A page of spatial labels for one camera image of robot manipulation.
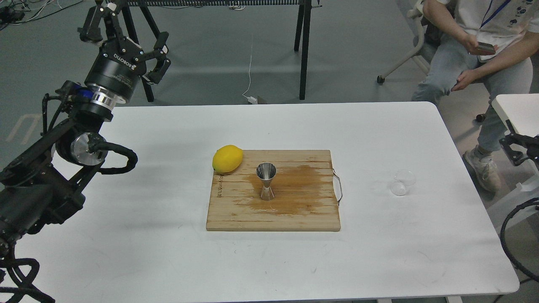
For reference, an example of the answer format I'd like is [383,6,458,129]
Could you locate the wooden cutting board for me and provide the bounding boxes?
[206,150,341,232]

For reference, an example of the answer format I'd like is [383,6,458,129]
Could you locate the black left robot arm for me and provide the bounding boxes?
[1,0,171,303]

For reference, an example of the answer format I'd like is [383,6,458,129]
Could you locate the small clear glass cup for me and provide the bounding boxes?
[389,169,416,197]

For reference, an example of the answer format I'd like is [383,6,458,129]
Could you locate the white charger cable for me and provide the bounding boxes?
[242,44,258,105]

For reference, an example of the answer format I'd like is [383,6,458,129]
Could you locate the black metal frame table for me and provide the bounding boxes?
[118,0,313,105]

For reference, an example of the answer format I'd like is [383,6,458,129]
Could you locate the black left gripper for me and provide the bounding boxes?
[77,0,171,104]

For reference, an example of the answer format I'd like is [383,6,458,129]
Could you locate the seated person white shirt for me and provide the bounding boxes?
[411,0,539,193]

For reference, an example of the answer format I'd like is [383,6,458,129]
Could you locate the smartphone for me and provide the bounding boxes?
[477,42,496,56]

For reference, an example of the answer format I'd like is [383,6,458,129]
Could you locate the yellow lemon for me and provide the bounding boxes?
[212,145,244,173]

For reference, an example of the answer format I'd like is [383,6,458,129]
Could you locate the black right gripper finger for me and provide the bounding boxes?
[500,120,539,166]

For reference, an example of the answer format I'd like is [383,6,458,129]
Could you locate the white office chair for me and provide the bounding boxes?
[376,0,436,85]

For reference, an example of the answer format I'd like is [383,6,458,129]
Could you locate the steel double jigger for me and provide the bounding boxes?
[256,162,277,201]

